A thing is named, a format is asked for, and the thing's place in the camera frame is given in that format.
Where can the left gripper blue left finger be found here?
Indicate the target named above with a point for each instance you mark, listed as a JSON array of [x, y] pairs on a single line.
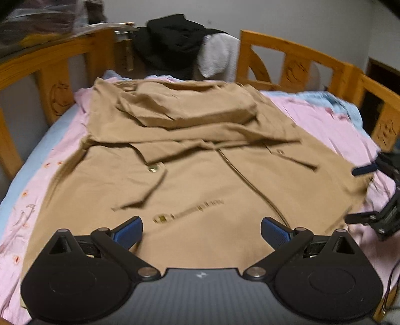
[[125, 235]]

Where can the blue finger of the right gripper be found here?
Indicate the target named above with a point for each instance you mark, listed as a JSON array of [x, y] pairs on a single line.
[[362, 170]]

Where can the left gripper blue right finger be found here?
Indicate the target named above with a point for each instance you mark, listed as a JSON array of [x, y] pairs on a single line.
[[277, 234]]

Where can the tan hooded zip jacket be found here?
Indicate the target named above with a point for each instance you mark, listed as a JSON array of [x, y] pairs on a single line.
[[193, 174]]

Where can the clear plastic bag of clothes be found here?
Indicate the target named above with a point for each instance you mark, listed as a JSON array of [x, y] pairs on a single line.
[[25, 24]]

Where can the light blue blanket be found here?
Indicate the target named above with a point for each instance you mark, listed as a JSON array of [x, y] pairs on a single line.
[[331, 120]]

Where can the white grey hanging cloth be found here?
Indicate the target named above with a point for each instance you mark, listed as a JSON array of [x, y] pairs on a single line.
[[217, 58]]

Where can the black garment on headboard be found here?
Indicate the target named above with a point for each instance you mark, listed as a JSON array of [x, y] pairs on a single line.
[[169, 45]]

